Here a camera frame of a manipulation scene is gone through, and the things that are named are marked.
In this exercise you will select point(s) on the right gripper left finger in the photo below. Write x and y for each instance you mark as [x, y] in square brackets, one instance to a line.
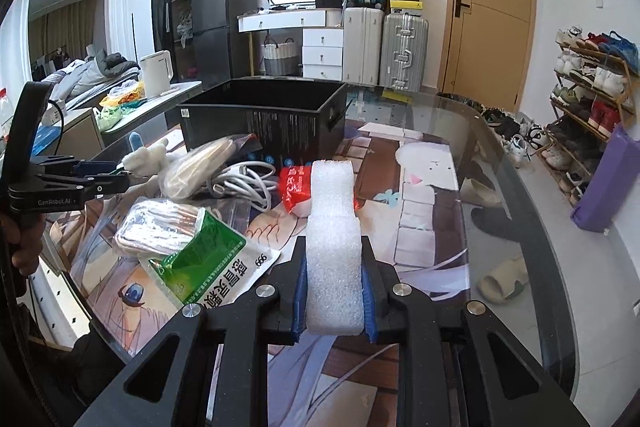
[209, 366]

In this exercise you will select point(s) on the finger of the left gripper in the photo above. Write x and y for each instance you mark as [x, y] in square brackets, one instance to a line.
[97, 167]
[107, 184]

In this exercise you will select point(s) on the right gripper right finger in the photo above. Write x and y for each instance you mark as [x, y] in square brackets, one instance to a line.
[468, 370]

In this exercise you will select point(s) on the white plush toy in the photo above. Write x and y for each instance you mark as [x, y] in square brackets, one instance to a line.
[150, 160]

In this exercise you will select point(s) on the green white medicine packet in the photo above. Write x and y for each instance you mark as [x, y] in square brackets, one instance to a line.
[200, 259]

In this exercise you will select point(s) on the white foam block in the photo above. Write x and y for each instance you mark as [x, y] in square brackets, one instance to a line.
[333, 256]

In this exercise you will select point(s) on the red balloon glue packet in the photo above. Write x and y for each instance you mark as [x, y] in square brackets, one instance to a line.
[324, 188]

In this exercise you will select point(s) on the person's left hand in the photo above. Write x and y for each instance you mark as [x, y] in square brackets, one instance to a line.
[28, 243]

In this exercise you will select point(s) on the beige slipper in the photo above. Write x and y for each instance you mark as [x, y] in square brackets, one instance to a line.
[504, 283]

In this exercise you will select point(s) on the white electric kettle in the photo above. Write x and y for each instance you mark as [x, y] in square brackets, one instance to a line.
[156, 73]

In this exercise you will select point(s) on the anime printed table mat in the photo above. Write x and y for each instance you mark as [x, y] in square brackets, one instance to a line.
[408, 205]

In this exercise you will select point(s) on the black storage box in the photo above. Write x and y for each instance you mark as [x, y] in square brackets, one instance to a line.
[295, 120]

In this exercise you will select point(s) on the woven laundry basket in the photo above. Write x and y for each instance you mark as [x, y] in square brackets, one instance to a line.
[281, 58]

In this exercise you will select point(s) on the black refrigerator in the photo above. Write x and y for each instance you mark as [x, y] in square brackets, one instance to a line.
[221, 51]

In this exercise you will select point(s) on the purple bag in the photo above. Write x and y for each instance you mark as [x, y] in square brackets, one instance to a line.
[610, 185]

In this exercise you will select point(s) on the white drawer desk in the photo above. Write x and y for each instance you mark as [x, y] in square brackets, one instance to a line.
[317, 33]

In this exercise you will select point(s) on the wooden shoe rack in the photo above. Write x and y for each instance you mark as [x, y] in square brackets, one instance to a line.
[592, 97]

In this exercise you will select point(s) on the white suitcase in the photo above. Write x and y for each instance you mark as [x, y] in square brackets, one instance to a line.
[362, 33]

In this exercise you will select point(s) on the silver suitcase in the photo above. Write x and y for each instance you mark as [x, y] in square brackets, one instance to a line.
[403, 52]

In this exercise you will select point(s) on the wooden door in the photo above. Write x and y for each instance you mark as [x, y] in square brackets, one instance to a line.
[486, 50]

